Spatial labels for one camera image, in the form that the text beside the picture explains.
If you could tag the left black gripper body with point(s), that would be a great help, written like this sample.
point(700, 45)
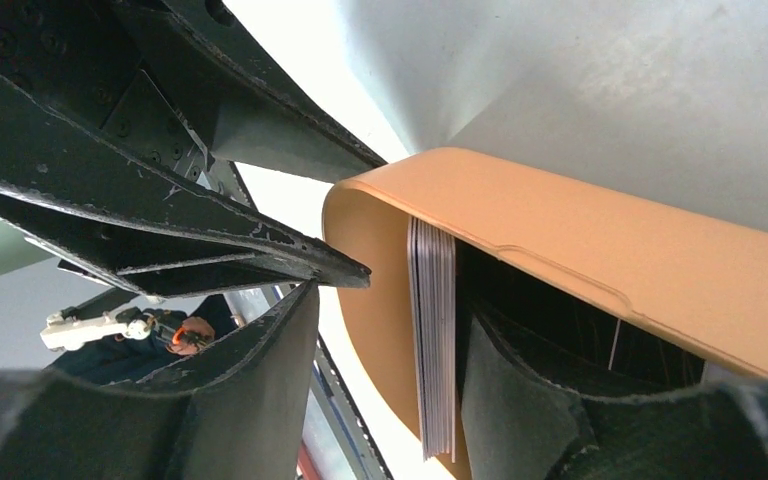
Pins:
point(76, 57)

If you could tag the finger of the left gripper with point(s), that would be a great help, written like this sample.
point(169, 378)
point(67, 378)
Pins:
point(236, 98)
point(136, 224)

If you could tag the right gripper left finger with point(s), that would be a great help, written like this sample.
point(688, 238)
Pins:
point(233, 411)

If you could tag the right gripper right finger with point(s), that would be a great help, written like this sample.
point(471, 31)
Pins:
point(533, 411)

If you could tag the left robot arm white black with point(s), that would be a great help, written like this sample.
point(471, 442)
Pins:
point(145, 344)

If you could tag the stack of cards in tray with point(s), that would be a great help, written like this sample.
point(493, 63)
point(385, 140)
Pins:
point(431, 260)

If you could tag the orange oval tray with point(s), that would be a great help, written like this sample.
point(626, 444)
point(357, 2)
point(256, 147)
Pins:
point(652, 292)

